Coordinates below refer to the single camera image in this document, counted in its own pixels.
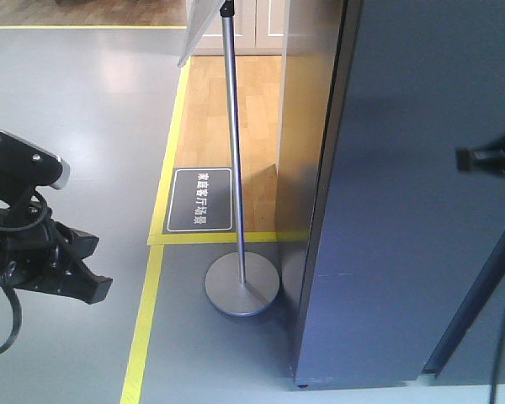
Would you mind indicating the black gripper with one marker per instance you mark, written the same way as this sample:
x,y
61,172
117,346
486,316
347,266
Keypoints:
x,y
42,255

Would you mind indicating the black floor sign sticker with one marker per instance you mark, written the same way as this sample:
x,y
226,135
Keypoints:
x,y
200,200

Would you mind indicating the sign stand with grey board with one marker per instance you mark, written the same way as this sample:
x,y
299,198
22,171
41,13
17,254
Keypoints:
x,y
242,283

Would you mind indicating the white panelled wardrobe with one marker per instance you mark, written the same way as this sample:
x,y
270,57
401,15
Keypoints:
x,y
294,29

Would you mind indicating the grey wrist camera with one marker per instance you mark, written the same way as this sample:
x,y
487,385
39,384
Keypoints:
x,y
23,167

